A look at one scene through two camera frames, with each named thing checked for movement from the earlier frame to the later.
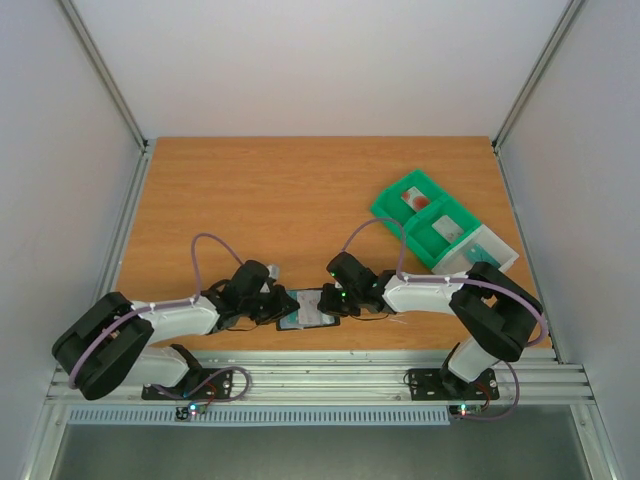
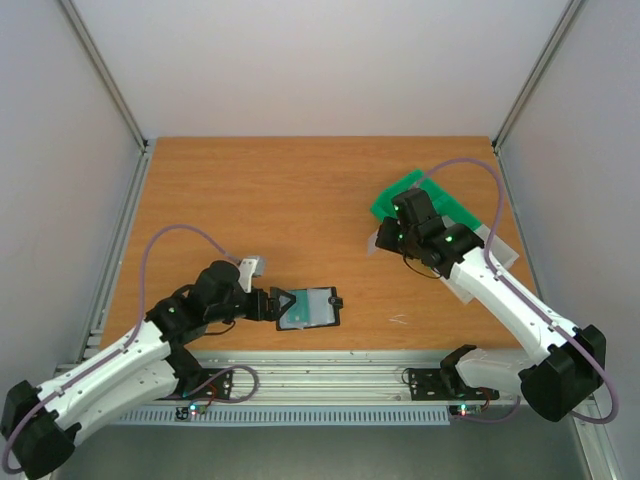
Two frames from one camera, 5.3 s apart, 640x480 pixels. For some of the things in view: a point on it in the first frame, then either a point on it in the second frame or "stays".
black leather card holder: [309, 314] stays
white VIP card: [308, 312] → [371, 248]
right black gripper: [336, 300] → [388, 235]
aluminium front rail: [359, 377] stays
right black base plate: [430, 384] stays
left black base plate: [203, 384] stays
